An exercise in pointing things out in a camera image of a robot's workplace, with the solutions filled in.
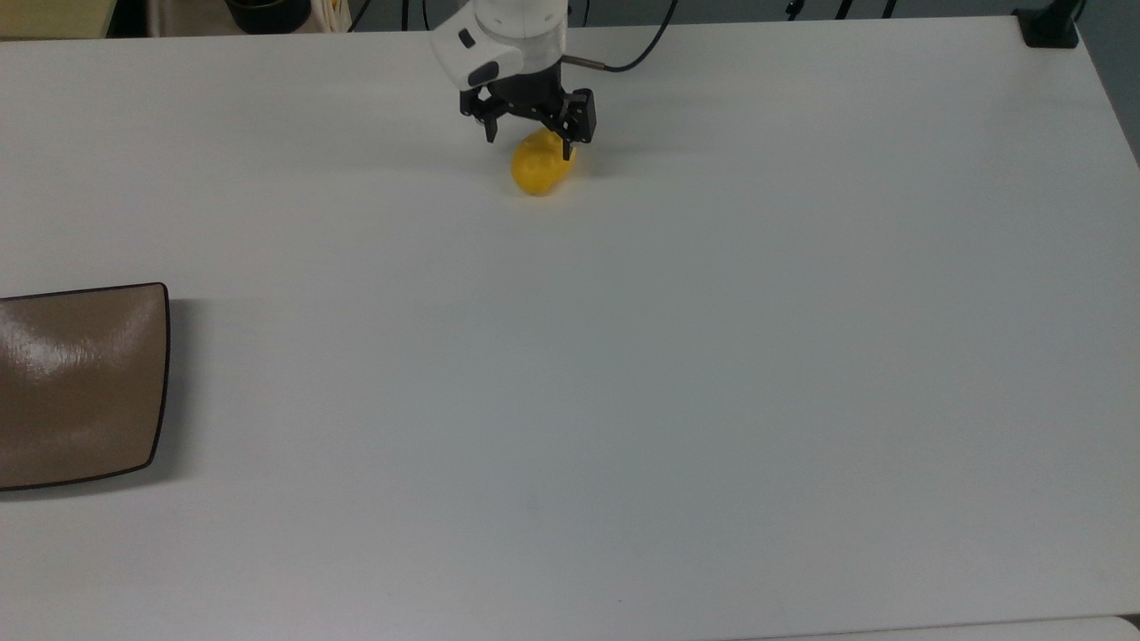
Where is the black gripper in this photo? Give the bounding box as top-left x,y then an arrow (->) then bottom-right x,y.
460,61 -> 596,162

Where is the yellow potato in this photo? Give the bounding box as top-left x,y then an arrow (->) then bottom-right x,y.
510,128 -> 578,198

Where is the brown square ceramic plate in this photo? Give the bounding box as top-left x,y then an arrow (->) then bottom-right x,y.
0,282 -> 171,492

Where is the black round bin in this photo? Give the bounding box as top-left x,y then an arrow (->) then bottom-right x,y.
224,0 -> 313,36

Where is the black table clamp base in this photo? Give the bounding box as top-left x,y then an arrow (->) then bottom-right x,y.
1014,0 -> 1087,49

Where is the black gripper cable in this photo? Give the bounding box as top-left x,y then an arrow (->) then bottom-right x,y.
561,0 -> 680,74

